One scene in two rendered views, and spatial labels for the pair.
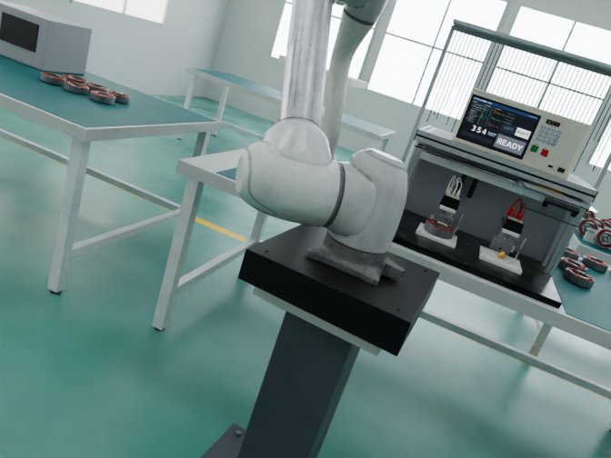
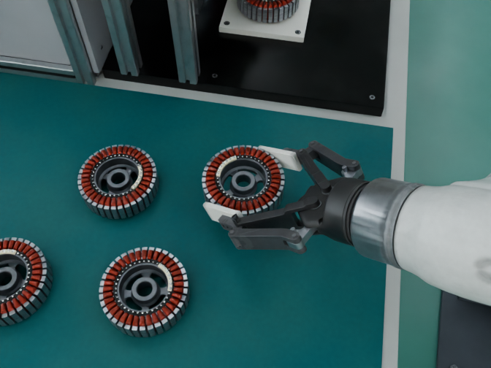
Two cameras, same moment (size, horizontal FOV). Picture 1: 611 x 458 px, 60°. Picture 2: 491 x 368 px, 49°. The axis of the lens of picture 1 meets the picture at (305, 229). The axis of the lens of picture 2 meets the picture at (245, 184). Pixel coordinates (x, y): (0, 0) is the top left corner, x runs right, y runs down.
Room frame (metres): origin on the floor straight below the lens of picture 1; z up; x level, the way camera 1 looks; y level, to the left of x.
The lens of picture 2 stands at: (2.01, 0.32, 1.43)
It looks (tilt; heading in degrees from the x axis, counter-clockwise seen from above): 57 degrees down; 267
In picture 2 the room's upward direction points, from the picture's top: straight up
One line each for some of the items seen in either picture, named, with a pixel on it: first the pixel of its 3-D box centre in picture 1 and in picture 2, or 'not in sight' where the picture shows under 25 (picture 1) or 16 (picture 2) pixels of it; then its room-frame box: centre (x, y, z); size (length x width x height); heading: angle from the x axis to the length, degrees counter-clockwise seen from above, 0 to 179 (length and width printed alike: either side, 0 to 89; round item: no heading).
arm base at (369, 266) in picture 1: (361, 253); not in sight; (1.21, -0.15, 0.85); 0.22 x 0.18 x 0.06; 74
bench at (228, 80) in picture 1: (285, 134); not in sight; (5.61, 0.52, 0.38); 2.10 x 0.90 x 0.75; 77
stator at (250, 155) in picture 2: not in sight; (243, 183); (1.99, -0.08, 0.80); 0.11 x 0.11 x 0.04
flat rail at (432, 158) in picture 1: (495, 181); not in sight; (2.00, -0.62, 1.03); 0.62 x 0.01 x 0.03; 77
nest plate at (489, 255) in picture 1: (499, 259); not in sight; (1.87, -0.71, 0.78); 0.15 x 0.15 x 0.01; 77
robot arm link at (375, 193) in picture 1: (367, 196); not in sight; (1.21, -0.12, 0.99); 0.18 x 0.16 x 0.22; 109
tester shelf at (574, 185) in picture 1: (500, 159); not in sight; (2.21, -0.67, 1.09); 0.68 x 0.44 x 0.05; 77
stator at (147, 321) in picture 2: not in sight; (145, 290); (2.12, 0.05, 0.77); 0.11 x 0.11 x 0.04
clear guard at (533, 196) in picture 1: (553, 202); not in sight; (1.86, -0.80, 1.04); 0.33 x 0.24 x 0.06; 167
